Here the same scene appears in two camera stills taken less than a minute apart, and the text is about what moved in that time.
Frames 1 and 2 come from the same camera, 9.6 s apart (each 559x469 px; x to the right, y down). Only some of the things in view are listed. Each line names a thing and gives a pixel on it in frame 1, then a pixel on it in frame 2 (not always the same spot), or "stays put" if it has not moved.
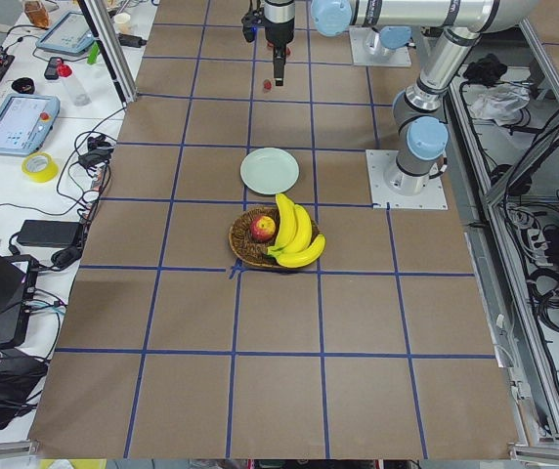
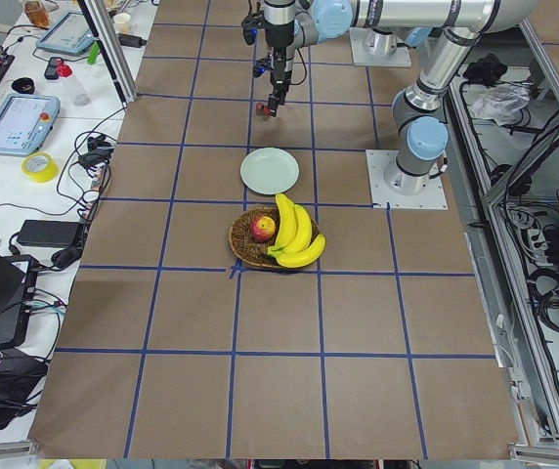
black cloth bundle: x=486 y=70 stays put
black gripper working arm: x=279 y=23 → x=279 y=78
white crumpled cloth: x=498 y=102 stays put
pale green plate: x=269 y=170 stays put
